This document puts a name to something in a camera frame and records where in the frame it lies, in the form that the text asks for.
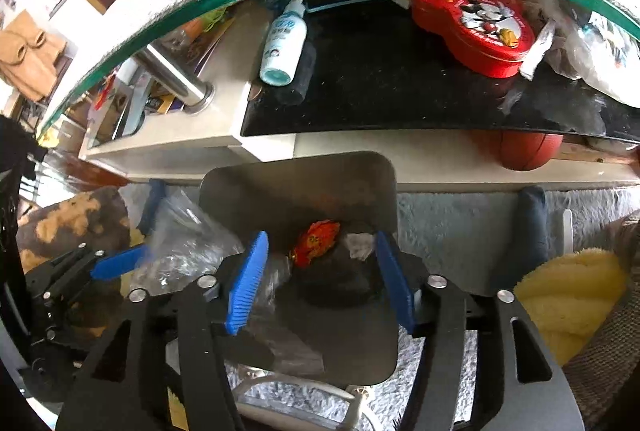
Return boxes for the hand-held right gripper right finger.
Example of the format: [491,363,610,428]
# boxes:
[375,231,586,431]

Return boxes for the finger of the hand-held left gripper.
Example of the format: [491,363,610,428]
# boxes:
[47,245,147,307]

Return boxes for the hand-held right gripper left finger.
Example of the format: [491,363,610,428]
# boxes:
[56,231,271,431]

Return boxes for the clear plastic bag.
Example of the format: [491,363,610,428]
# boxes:
[129,190,246,299]

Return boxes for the grey metal bin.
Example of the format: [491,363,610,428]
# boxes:
[199,151,399,385]

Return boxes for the crumpled white tissue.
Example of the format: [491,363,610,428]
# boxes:
[345,233,377,259]

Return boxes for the brown plush toy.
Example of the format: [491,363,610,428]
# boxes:
[15,188,132,262]

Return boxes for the blue sock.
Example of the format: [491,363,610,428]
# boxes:
[137,180,169,237]

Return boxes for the orange red snack wrapper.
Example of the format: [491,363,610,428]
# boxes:
[289,220,343,269]

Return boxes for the dark grey-blue sock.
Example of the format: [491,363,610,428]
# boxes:
[515,186,552,273]

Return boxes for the white coffee table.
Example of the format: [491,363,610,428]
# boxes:
[37,0,640,193]

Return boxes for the purple yellow booklet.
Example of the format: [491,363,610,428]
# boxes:
[147,94,177,114]

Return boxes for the yellow fluffy blanket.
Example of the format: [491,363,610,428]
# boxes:
[514,247,632,364]

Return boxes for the orange basketball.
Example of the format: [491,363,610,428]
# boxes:
[499,131,565,172]

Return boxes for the chrome table leg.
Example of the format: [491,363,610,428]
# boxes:
[134,45,217,114]

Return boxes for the black glass shelf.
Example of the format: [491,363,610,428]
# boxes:
[240,0,640,143]

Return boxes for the beige slippers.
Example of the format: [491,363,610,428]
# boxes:
[0,10,68,103]

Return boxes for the grey knit blanket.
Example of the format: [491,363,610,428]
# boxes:
[562,210,640,417]

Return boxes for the white spray bottle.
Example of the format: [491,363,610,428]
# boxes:
[259,0,312,87]

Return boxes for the red cartoon mouse tin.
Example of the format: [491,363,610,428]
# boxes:
[410,0,538,79]

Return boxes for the white plastic bags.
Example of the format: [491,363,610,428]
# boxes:
[520,0,640,107]

